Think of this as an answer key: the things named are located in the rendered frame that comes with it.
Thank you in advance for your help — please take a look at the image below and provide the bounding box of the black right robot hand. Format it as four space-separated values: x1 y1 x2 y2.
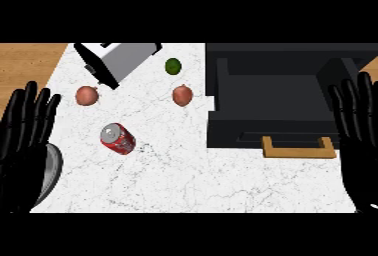
326 71 378 214

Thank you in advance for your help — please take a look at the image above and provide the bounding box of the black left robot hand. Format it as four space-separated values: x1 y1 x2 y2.
0 80 63 214

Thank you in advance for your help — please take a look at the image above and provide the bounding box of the red soda can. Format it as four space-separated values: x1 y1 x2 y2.
98 122 137 156

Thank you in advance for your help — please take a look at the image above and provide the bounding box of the dark grey open drawer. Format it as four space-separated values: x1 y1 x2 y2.
205 42 378 150

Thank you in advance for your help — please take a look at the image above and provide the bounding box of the silver toaster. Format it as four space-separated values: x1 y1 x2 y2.
72 42 163 91

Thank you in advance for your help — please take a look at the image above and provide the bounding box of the green lime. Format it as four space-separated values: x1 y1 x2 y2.
163 57 182 76

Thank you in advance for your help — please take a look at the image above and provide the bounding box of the wooden drawer handle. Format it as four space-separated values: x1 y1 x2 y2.
259 135 338 159

